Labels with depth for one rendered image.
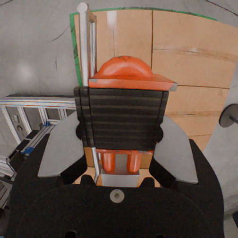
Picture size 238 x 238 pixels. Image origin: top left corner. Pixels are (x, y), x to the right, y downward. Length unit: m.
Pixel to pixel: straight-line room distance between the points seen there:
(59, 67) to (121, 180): 1.29
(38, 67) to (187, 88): 1.46
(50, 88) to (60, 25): 0.69
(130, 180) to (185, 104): 0.68
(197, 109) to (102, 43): 0.73
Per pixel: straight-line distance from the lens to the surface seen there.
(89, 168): 0.45
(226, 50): 0.91
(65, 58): 1.32
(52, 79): 1.44
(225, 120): 2.05
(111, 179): 0.20
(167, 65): 0.69
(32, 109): 1.48
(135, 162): 0.17
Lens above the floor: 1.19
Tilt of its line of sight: 60 degrees down
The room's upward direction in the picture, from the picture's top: 177 degrees counter-clockwise
